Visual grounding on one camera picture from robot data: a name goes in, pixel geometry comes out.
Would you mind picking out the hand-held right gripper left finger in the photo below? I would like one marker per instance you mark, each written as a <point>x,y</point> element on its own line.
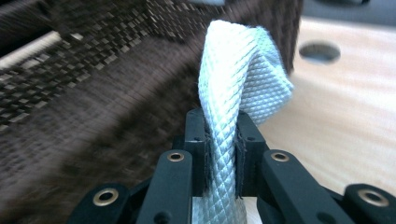
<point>169,186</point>

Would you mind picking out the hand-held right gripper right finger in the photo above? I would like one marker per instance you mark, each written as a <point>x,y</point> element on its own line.
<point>280,186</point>

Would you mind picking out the brown woven basket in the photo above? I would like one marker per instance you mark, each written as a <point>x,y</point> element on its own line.
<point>93,109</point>

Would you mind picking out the light blue textured cloth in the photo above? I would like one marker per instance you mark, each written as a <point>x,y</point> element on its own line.
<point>230,77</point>

